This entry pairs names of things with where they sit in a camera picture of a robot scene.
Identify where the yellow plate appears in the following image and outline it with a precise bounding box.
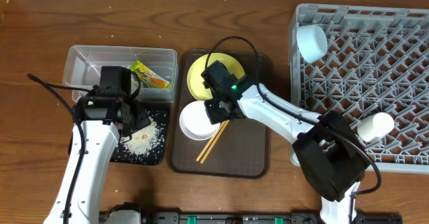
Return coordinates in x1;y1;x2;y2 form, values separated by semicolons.
187;53;245;101

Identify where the green snack wrapper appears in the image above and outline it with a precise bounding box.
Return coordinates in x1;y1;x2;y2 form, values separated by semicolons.
130;60;172;89

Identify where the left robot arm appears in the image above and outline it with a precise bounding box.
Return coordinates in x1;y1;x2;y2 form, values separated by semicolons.
45;66;150;223

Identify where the grey dishwasher rack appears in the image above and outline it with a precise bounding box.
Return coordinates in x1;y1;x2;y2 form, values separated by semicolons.
288;4;428;174

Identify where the black tray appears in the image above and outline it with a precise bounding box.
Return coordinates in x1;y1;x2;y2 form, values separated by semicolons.
71;97;169;168

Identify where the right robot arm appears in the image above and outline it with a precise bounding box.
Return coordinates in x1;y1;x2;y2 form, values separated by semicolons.
201;61;369;223

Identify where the small white cup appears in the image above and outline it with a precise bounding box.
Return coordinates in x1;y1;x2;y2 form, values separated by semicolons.
357;112;394;142

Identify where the pile of rice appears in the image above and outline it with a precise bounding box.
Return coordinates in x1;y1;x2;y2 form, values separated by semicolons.
122;117;164;156

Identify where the blue bowl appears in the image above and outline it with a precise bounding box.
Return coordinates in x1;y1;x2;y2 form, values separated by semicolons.
296;24;328;64

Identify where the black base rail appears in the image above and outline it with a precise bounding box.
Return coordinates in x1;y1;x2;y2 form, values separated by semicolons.
99;202;403;224

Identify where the clear plastic bin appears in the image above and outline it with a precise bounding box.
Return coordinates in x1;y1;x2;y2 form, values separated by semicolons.
62;45;178;103

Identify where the white pink rice bowl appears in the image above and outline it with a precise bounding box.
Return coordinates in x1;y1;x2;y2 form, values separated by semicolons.
179;101;220;141

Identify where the brown serving tray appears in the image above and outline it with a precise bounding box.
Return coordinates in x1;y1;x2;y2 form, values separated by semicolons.
168;49;269;179

